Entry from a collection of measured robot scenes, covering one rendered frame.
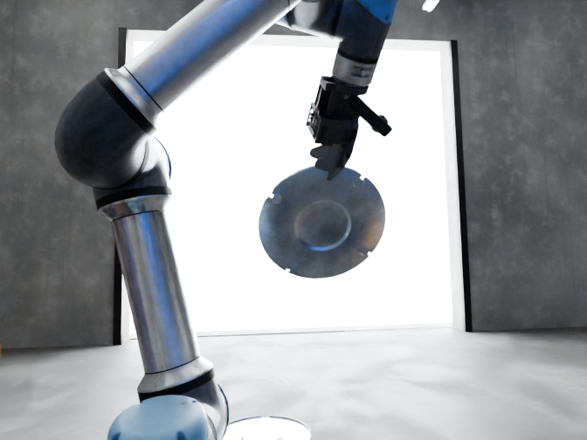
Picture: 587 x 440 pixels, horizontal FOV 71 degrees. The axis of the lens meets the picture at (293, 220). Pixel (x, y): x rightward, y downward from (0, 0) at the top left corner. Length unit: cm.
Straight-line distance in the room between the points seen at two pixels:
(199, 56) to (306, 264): 57
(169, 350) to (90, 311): 408
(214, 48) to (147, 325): 40
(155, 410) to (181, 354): 10
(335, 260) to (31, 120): 446
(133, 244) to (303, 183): 38
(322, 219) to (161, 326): 44
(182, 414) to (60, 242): 430
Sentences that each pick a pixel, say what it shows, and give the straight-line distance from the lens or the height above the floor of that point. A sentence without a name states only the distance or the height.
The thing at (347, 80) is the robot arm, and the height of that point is 117.
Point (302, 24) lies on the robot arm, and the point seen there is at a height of 124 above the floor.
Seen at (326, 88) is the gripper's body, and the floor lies 116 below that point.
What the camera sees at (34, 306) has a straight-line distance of 493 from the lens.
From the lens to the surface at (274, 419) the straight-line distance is 151.
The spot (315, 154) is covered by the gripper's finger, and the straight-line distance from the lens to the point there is 87.
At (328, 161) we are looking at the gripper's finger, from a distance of 83.
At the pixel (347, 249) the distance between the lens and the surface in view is 97.
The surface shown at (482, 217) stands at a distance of 513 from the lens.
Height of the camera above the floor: 87
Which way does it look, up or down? 5 degrees up
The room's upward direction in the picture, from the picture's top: 1 degrees counter-clockwise
